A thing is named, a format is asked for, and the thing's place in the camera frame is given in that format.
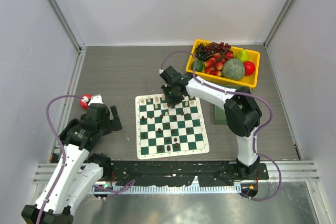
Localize green lime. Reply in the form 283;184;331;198
191;60;204;72

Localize green netted melon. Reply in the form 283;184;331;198
222;59;245;81

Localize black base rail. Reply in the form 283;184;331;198
99;161;269;187

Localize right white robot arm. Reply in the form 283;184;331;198
159;66;262;179

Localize red apple on table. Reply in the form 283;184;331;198
79;94;92;110

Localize dark red grape bunch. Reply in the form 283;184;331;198
204;42;233;56

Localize red cherry bunch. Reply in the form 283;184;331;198
204;52;234;77

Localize green yellow pear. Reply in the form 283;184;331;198
235;49;249;63

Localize black grape bunch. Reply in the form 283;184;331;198
195;43;207;62

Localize green white chess board mat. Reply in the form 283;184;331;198
135;94;209;160

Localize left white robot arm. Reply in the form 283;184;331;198
22;103;122;223

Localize green plastic tray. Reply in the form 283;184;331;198
213;105;227;125

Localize aluminium frame rail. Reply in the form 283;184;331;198
34;159;320;201

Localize red apple in bin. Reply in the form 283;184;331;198
244;61;256;76

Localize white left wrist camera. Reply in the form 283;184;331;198
89;94;103;105

